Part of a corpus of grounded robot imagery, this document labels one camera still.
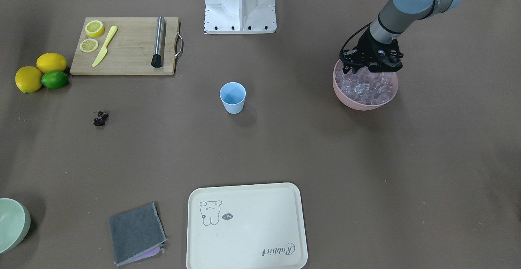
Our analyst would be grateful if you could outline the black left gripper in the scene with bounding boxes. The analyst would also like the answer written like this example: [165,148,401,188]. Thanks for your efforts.
[340,27,404,74]

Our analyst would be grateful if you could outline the dark red cherries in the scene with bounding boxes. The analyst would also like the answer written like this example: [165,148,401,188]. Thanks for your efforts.
[93,111,109,127]

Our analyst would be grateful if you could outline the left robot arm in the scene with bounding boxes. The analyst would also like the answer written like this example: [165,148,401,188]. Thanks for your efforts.
[339,0,462,74]

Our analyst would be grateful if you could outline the clear ice cubes pile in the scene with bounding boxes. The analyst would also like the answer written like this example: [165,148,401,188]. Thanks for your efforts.
[335,68,394,106]

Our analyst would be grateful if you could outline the light blue cup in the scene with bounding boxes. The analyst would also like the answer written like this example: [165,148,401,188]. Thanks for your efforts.
[219,82,246,114]

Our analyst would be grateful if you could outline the pink bowl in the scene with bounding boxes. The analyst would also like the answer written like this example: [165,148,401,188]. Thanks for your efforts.
[333,59,399,111]

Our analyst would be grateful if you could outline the cream rabbit tray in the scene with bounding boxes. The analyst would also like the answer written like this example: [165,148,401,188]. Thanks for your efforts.
[186,182,308,269]

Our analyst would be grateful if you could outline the steel muddler black tip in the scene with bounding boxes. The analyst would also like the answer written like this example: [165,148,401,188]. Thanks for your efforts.
[151,16,166,68]

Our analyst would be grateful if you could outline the bamboo cutting board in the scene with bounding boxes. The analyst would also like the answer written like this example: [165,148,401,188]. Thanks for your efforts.
[70,17,183,76]

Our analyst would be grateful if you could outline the yellow plastic knife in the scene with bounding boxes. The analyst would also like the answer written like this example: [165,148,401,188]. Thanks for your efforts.
[92,25,118,67]

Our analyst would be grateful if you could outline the lemon half upper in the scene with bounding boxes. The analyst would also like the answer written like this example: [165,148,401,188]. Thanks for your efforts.
[84,20,105,38]

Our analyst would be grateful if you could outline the lemon half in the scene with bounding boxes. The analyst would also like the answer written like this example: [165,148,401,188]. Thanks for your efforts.
[79,38,99,53]
[84,20,105,38]

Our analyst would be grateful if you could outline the lemon half lower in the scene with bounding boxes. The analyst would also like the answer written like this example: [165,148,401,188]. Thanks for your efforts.
[79,38,99,53]

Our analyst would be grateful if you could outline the grey folded cloth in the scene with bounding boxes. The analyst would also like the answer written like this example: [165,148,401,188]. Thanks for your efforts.
[109,202,167,267]

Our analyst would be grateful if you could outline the green lime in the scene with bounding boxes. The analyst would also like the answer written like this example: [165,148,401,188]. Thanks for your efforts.
[41,71,69,89]

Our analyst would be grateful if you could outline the yellow lemon near board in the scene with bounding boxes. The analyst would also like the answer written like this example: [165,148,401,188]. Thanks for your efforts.
[37,52,68,74]

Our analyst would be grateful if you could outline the yellow lemon outer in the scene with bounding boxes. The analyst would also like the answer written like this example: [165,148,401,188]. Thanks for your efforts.
[15,66,43,94]

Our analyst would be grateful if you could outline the mint green bowl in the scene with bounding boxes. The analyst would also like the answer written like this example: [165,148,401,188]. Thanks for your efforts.
[0,198,31,254]

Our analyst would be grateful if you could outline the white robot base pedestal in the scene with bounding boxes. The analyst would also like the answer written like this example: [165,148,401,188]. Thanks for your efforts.
[204,0,277,34]

